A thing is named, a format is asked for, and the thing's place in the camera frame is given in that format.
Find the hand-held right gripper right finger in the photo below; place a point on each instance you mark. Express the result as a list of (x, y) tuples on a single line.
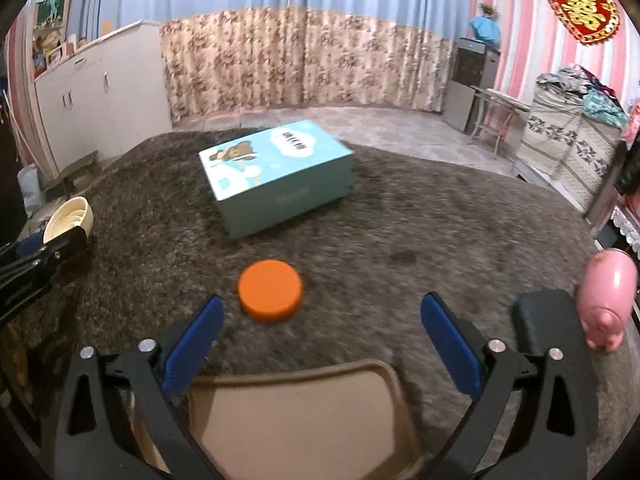
[(450, 345)]

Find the small potted plant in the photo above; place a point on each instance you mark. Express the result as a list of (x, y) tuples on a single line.
[(487, 10)]

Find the pink printed hanging bag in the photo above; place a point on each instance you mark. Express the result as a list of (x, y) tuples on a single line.
[(632, 122)]

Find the blue cloth cover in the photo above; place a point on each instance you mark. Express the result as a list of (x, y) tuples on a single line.
[(485, 30)]

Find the cream plastic bowl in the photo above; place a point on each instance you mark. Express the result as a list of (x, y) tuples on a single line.
[(70, 217)]

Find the small wooden stool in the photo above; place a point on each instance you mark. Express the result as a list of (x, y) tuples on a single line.
[(75, 172)]

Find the white cabinet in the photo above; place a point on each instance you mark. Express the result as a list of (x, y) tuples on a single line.
[(110, 100)]

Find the white plastic bag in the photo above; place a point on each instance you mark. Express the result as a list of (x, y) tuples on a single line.
[(29, 187)]

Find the pile of clothes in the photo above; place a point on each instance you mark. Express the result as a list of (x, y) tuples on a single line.
[(585, 90)]

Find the patterned blanket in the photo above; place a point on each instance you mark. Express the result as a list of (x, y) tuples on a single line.
[(565, 155)]

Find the pink piggy bank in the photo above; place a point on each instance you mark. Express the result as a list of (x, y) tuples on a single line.
[(607, 300)]

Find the white lace cloth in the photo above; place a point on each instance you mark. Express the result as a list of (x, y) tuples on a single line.
[(627, 230)]

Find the grey water dispenser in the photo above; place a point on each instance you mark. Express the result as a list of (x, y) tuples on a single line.
[(470, 85)]

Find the red heart wall decoration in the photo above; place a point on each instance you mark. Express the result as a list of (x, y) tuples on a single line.
[(582, 7)]

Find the orange round lid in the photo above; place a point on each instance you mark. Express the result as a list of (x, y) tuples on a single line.
[(270, 290)]

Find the blue floral curtain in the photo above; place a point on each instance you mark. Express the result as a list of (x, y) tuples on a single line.
[(300, 50)]

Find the small folding table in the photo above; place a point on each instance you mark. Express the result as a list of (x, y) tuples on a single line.
[(500, 97)]

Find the beige square tray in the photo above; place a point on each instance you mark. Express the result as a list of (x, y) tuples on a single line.
[(300, 425)]

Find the black flat pouch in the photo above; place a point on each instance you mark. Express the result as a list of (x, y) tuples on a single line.
[(547, 320)]

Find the teal cardboard box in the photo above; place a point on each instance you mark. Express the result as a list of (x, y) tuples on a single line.
[(280, 175)]

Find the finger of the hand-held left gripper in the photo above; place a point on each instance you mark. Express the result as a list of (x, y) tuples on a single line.
[(62, 250), (25, 248)]

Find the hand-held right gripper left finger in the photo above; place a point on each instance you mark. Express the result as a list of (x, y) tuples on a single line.
[(192, 345)]

